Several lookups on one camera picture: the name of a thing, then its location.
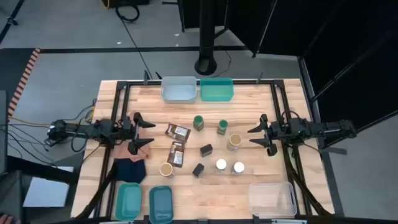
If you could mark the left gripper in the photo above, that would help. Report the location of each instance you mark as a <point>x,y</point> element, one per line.
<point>129,132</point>

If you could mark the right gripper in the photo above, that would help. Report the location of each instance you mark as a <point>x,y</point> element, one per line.
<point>275,132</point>

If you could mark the brown spice packet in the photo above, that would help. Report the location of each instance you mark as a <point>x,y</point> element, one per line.
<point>176,154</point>
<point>178,133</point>

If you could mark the white lid bagel seasoning jar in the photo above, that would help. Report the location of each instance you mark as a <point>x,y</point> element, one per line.
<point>238,167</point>
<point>221,165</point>

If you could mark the green label oregano jar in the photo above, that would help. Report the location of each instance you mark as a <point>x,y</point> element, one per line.
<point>222,126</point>
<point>198,122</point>

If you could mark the white plastic bin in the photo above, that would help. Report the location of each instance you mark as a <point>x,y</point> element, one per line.
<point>178,93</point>

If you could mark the black pepper tin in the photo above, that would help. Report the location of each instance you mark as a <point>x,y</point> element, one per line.
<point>198,170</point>
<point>206,150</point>

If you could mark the teal plastic bin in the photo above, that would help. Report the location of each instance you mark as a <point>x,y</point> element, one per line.
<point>216,90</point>

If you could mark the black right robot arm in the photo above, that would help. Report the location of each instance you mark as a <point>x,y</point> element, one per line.
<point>326,129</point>

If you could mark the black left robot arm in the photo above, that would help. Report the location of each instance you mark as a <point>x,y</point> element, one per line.
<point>93,130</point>

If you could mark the navy cloth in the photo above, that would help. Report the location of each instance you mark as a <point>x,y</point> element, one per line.
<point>130,171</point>

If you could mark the clear plastic bin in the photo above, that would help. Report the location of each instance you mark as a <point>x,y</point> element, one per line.
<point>270,199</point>

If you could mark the light teal tray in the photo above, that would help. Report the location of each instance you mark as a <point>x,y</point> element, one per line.
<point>128,202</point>

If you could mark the dark teal tray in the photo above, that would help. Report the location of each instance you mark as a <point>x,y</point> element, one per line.
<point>161,205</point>

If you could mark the black power adapter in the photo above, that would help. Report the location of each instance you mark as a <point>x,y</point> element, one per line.
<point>48,142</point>

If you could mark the white board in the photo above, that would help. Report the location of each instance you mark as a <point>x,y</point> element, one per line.
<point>46,193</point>

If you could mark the black curtain partition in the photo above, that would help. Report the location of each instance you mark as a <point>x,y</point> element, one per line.
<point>342,46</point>

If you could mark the black column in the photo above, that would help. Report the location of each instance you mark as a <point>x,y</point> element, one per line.
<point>206,31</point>

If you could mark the orange black striped tape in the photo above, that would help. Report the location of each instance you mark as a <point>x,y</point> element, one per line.
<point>23,81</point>

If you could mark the person's hand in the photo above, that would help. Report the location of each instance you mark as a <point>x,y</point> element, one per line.
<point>6,220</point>

